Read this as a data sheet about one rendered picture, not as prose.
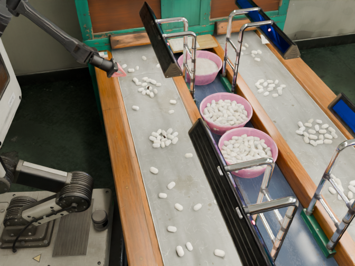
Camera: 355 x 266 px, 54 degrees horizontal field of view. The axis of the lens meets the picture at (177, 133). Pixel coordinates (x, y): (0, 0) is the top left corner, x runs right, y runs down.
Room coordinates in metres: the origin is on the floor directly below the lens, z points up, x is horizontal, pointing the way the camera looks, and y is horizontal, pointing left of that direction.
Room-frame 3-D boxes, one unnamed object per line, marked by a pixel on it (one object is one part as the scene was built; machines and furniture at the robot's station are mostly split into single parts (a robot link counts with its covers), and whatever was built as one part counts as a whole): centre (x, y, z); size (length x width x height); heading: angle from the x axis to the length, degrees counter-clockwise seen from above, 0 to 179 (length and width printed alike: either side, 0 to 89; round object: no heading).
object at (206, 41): (1.98, -0.08, 0.77); 0.33 x 0.15 x 0.01; 105
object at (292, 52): (1.68, -0.45, 1.08); 0.62 x 0.08 x 0.07; 15
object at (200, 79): (1.77, -0.13, 0.72); 0.27 x 0.27 x 0.10
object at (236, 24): (2.12, -0.39, 0.83); 0.30 x 0.06 x 0.07; 105
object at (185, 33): (1.55, 0.02, 0.90); 0.20 x 0.19 x 0.45; 15
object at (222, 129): (1.35, -0.25, 0.72); 0.27 x 0.27 x 0.10
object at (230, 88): (1.66, -0.37, 0.90); 0.20 x 0.19 x 0.45; 15
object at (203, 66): (1.77, -0.13, 0.71); 0.22 x 0.22 x 0.06
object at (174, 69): (1.54, 0.09, 1.08); 0.62 x 0.08 x 0.07; 15
